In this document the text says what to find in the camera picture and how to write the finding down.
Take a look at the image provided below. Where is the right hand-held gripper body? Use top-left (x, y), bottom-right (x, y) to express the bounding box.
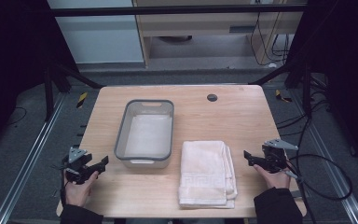
top-left (261, 138), bottom-right (299, 175)

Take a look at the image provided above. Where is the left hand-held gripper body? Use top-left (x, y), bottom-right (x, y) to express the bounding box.
top-left (62, 146), bottom-right (93, 185)

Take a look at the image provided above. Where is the person's right hand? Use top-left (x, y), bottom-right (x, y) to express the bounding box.
top-left (253, 163), bottom-right (292, 190)

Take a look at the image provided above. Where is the person's left hand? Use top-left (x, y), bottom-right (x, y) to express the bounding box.
top-left (63, 170), bottom-right (101, 208)

